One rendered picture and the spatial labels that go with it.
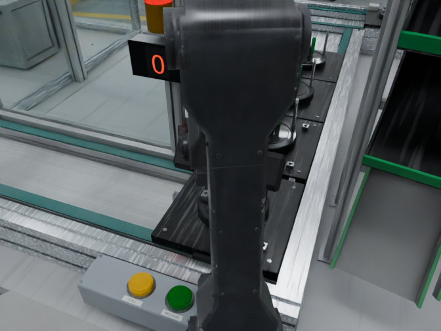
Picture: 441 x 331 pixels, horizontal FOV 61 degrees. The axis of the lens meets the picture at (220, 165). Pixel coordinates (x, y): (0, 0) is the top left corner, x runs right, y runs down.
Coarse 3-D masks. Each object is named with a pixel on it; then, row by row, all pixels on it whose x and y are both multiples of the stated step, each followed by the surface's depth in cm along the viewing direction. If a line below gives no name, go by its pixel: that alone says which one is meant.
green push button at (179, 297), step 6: (174, 288) 60; (180, 288) 60; (186, 288) 60; (168, 294) 60; (174, 294) 60; (180, 294) 60; (186, 294) 60; (168, 300) 59; (174, 300) 59; (180, 300) 59; (186, 300) 59; (174, 306) 58; (180, 306) 58; (186, 306) 59
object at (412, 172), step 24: (408, 72) 56; (432, 72) 55; (408, 96) 54; (432, 96) 53; (384, 120) 53; (408, 120) 52; (432, 120) 51; (384, 144) 51; (408, 144) 50; (432, 144) 50; (384, 168) 49; (408, 168) 47; (432, 168) 48
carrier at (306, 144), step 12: (288, 120) 100; (300, 120) 100; (276, 132) 92; (288, 132) 92; (300, 132) 96; (312, 132) 96; (276, 144) 88; (288, 144) 88; (300, 144) 91; (312, 144) 91; (288, 156) 88; (300, 156) 88; (312, 156) 88; (300, 168) 84; (300, 180) 82
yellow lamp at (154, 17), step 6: (150, 6) 66; (156, 6) 65; (162, 6) 66; (168, 6) 66; (150, 12) 66; (156, 12) 66; (162, 12) 66; (150, 18) 67; (156, 18) 67; (162, 18) 67; (150, 24) 68; (156, 24) 67; (162, 24) 68; (150, 30) 69; (156, 30) 68; (162, 30) 68
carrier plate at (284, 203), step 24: (192, 192) 78; (288, 192) 78; (168, 216) 73; (192, 216) 73; (288, 216) 73; (168, 240) 69; (192, 240) 68; (264, 240) 68; (288, 240) 70; (264, 264) 64
